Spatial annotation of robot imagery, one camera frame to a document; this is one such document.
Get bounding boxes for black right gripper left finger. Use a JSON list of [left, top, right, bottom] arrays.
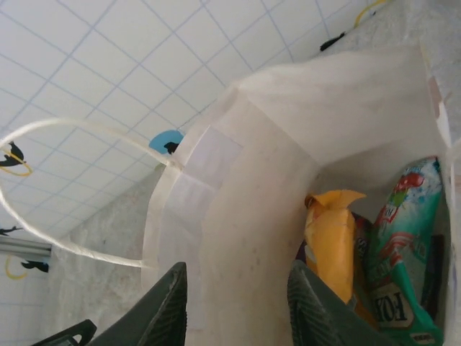
[[89, 262, 189, 346]]

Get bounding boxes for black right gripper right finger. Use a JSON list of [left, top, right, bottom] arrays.
[[287, 259, 394, 346]]

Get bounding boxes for cartoon animal print paper bag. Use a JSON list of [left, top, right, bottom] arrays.
[[0, 37, 461, 346]]

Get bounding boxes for yellow cable loop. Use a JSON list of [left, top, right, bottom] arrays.
[[0, 143, 34, 178], [354, 0, 389, 30]]

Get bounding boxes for green snack packet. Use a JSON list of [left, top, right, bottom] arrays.
[[364, 156, 445, 346]]

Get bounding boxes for blue round sticker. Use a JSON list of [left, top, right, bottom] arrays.
[[148, 130, 186, 156]]

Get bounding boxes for yellow snack packet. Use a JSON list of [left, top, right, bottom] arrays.
[[304, 190, 368, 327]]

